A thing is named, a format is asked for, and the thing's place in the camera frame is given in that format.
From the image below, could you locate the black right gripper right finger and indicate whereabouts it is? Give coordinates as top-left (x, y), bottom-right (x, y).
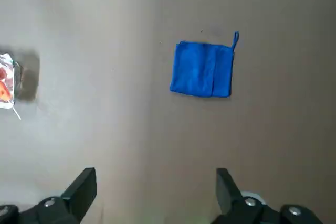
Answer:
top-left (215, 168), bottom-right (323, 224)

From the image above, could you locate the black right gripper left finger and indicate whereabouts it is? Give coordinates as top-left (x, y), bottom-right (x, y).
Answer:
top-left (0, 167), bottom-right (97, 224)

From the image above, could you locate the orange skewered food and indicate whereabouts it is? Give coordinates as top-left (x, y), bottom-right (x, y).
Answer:
top-left (0, 68), bottom-right (13, 102)

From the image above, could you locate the blue dishcloth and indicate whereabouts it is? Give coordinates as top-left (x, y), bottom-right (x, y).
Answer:
top-left (170, 31), bottom-right (240, 98)

